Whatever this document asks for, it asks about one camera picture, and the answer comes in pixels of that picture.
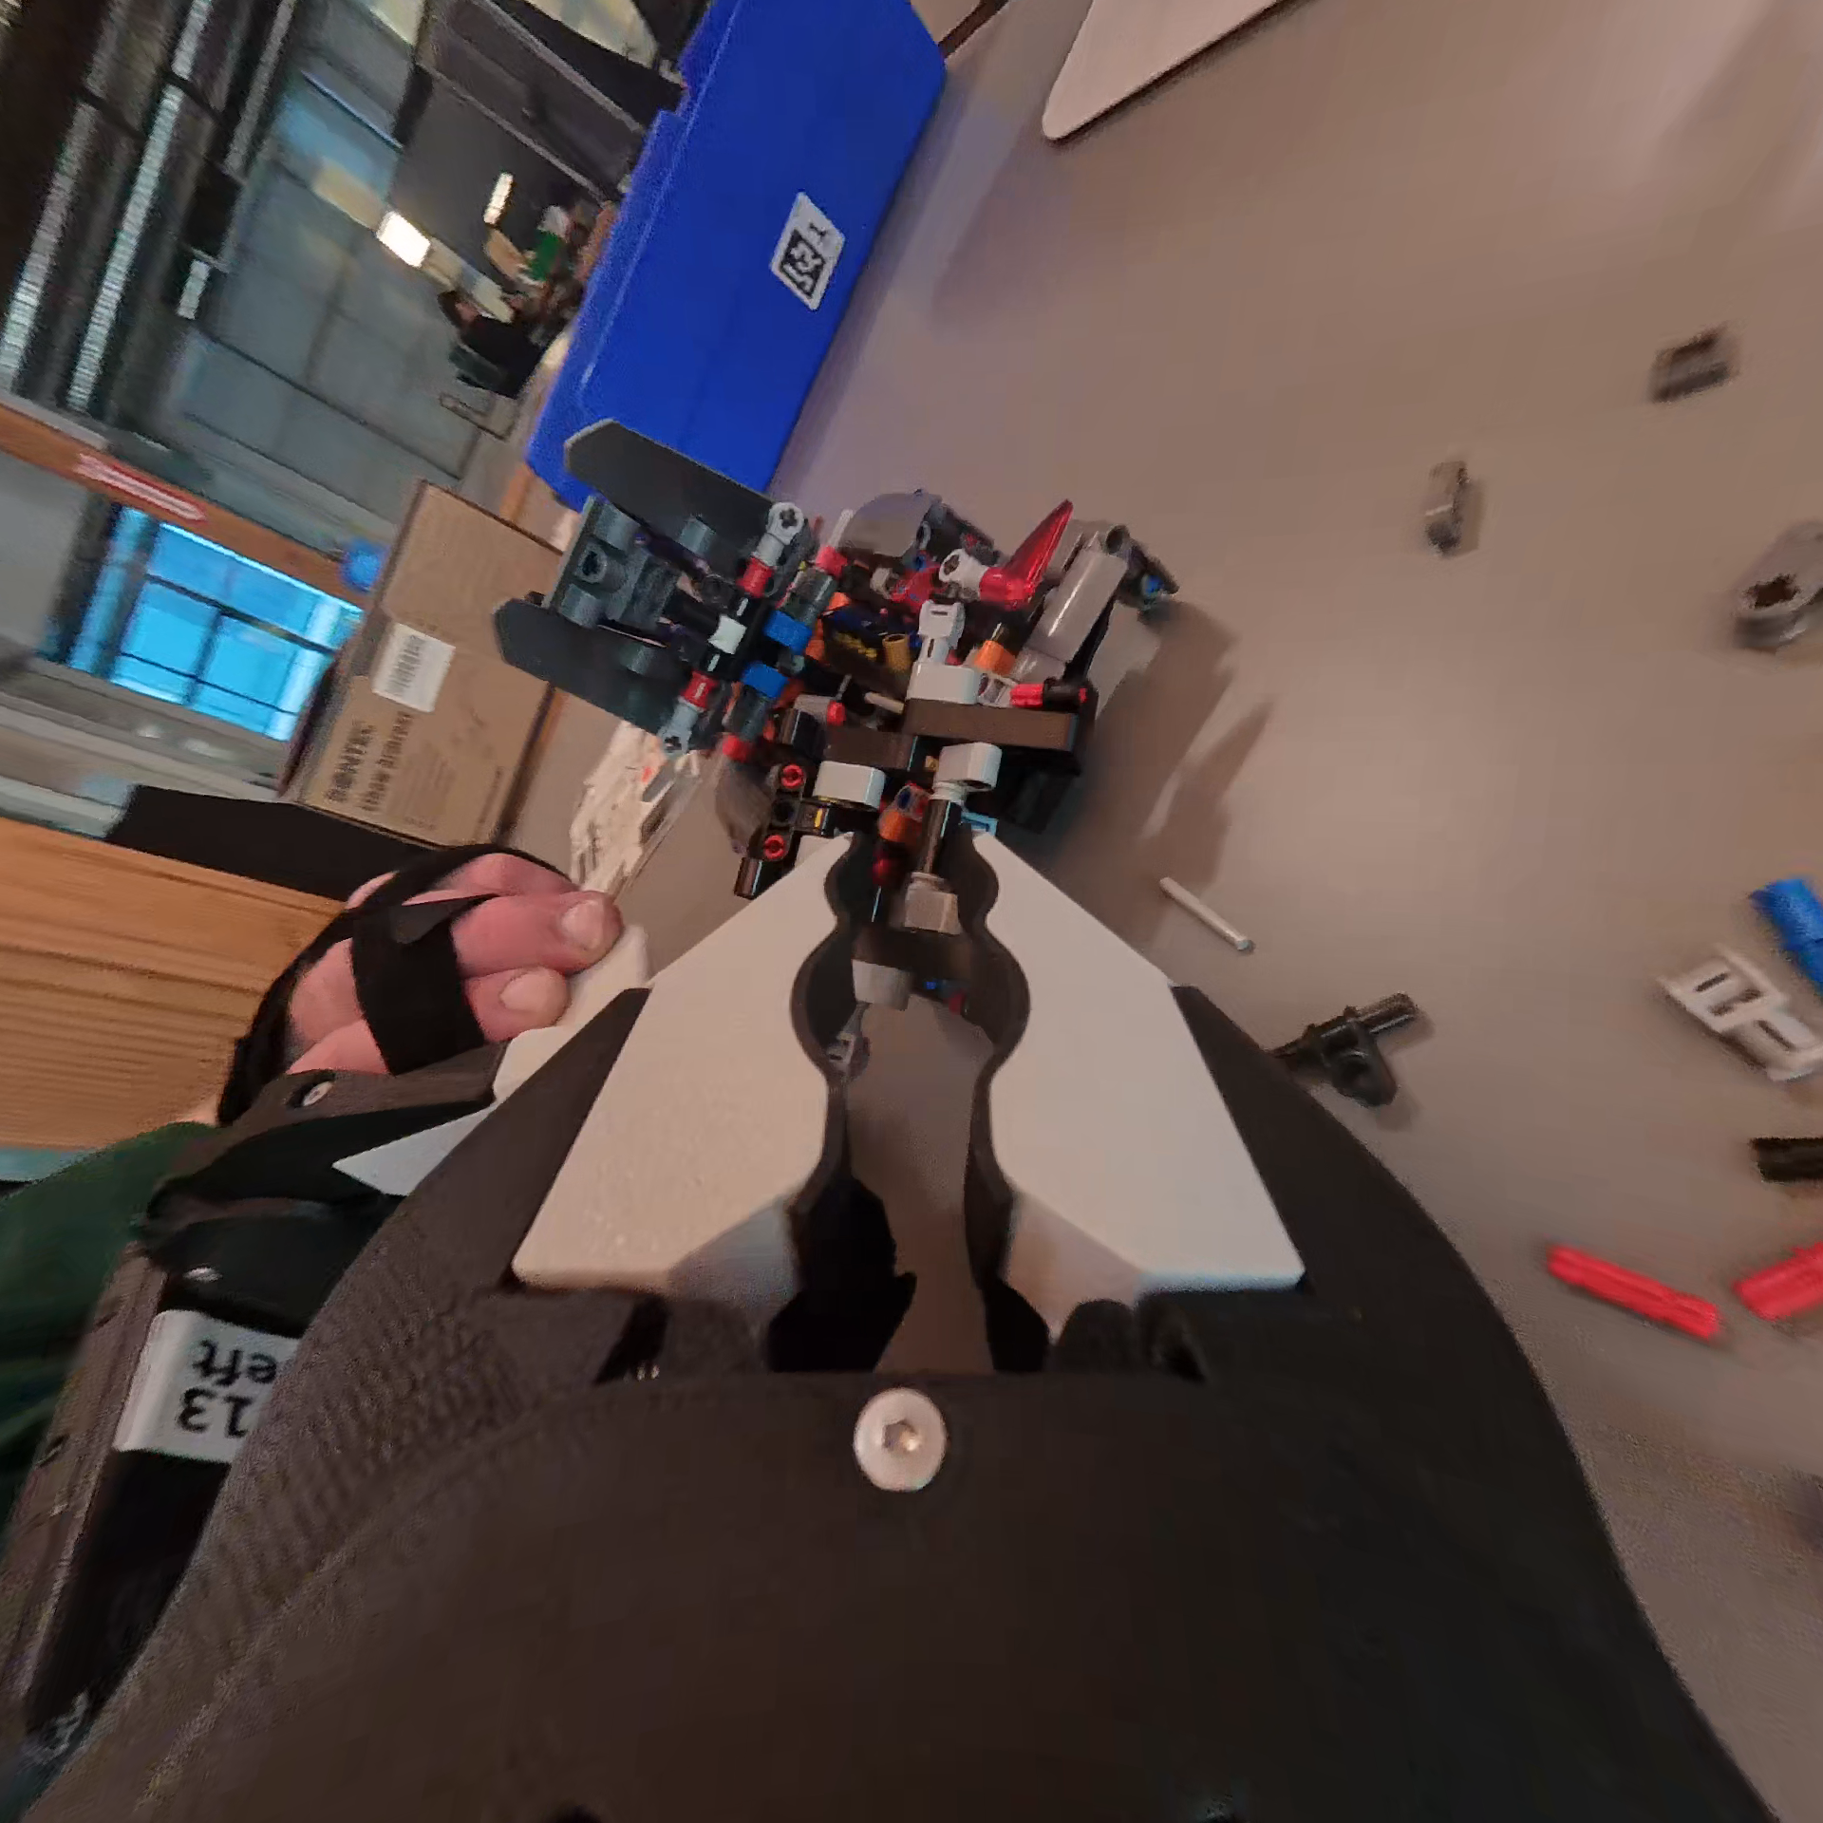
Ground dark grey lego connector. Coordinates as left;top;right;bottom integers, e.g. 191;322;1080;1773
1733;523;1823;651

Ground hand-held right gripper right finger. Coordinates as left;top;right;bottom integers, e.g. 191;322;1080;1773
961;828;1307;1318

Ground red lego axle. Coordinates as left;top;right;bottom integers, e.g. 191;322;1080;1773
1544;1242;1725;1343
1734;1240;1823;1321

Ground large lego vehicle model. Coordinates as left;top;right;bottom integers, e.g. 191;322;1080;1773
496;421;1184;798

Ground blue plastic bin with tag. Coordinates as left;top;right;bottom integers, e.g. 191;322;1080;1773
527;0;950;508

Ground black lego piece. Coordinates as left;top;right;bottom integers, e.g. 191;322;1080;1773
1272;995;1422;1109

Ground light grey lego bracket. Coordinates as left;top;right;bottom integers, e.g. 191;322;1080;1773
1656;947;1823;1086

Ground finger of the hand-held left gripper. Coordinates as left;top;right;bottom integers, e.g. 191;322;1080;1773
332;1109;496;1200

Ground blue lego pin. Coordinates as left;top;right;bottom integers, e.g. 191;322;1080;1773
1751;874;1823;991

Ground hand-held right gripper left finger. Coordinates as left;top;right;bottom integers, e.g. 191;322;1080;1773
511;833;871;1305

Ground white book stand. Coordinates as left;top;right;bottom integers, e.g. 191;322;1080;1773
1041;0;1284;144

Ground black lego sub-assembly red pins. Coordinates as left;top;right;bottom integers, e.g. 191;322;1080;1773
733;667;1102;1043

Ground dark grey cabinet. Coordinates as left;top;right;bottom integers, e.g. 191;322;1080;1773
415;0;686;201

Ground light grey lego axle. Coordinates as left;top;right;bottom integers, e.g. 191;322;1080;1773
1156;874;1259;954

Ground person's left hand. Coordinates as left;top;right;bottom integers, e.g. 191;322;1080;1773
293;849;625;1079

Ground brown cardboard box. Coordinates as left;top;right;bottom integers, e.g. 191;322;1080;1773
284;481;564;849

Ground lego sticker sheet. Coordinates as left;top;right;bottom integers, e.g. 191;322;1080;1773
570;726;715;904

